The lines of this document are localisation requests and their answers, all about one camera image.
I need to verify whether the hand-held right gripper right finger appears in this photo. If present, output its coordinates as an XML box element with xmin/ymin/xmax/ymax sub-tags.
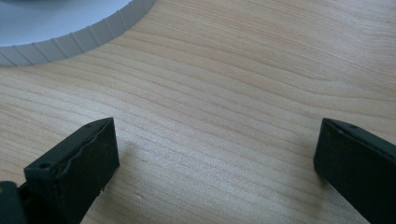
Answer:
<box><xmin>313</xmin><ymin>117</ymin><xmax>396</xmax><ymax>224</ymax></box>

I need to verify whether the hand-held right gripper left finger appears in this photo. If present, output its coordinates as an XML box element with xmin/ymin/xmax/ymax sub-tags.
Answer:
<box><xmin>19</xmin><ymin>117</ymin><xmax>120</xmax><ymax>224</ymax></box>

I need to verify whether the white ribbed paper plate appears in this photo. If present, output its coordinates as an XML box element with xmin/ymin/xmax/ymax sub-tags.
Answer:
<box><xmin>0</xmin><ymin>0</ymin><xmax>158</xmax><ymax>67</ymax></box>

